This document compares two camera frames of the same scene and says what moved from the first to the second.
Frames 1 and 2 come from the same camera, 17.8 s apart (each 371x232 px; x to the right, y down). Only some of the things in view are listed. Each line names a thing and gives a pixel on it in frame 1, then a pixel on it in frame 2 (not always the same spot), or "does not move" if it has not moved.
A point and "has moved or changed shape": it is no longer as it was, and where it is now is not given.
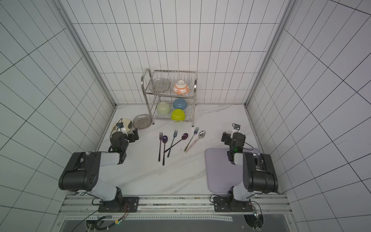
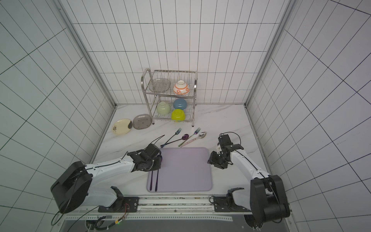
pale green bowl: x=163 y=108 does not move
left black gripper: x=131 y=136 → x=157 y=160
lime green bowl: x=178 y=115 does not move
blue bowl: x=179 y=103 does not move
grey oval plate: x=142 y=121 does not move
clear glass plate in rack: x=159 y=85 does not move
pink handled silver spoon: x=201 y=134 has moved or changed shape
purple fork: x=161 y=138 → x=151 y=181
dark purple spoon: x=184 y=137 has moved or changed shape
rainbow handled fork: x=194 y=133 has moved or changed shape
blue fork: x=174 y=136 has moved or changed shape
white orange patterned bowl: x=180 y=88 does not move
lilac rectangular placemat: x=222 y=174 → x=183 y=169
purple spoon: x=164 y=140 → x=156 y=187
